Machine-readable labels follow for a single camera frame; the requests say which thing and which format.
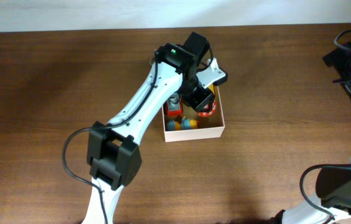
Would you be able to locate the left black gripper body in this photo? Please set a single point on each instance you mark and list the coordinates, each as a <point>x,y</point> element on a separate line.
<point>192,93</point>

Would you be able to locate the white open cardboard box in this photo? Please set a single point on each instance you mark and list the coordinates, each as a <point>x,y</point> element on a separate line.
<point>211,125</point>

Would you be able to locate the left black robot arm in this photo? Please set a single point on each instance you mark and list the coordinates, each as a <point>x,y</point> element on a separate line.
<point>113,148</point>

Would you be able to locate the red ball with white letters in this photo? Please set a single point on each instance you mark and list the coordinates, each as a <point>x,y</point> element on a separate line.
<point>208,110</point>

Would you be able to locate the red toy car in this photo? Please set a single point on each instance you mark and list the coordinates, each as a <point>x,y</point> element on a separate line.
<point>173,106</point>

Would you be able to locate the blue and orange toy figure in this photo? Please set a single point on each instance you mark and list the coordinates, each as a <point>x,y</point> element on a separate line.
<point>185,124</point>

